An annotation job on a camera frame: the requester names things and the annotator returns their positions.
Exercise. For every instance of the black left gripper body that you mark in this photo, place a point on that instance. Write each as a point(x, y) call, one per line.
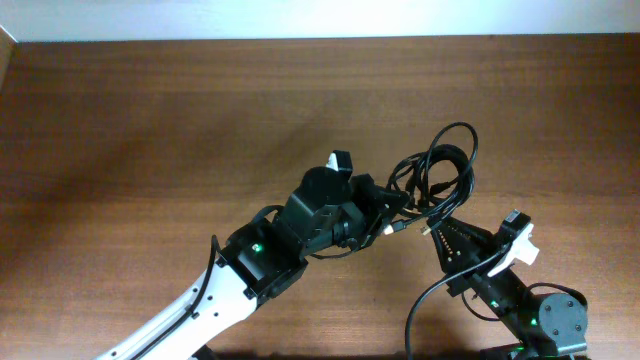
point(362, 214)

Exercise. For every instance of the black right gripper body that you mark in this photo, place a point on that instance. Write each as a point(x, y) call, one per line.
point(473, 263)

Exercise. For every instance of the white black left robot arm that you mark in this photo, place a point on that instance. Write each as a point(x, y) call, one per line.
point(264, 258)

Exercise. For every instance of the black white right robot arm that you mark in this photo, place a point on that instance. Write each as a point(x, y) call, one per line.
point(548, 320)

